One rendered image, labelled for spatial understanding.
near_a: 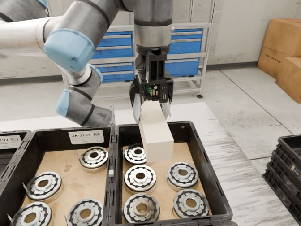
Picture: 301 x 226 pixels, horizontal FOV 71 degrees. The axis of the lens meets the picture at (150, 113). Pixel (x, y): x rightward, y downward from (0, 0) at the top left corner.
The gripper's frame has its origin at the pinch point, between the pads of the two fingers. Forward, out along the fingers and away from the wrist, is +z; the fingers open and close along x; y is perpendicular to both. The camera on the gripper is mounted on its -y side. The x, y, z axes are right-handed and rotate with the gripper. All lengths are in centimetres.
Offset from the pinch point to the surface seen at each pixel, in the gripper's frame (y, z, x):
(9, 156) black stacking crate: -20, 26, -51
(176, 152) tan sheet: -10.7, 25.9, 12.1
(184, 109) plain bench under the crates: -58, 39, 32
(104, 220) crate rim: 17.6, 15.7, -14.2
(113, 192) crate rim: 9.3, 17.2, -11.8
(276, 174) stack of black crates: -25, 72, 84
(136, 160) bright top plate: -6.6, 23.1, -3.9
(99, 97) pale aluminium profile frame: -185, 97, -30
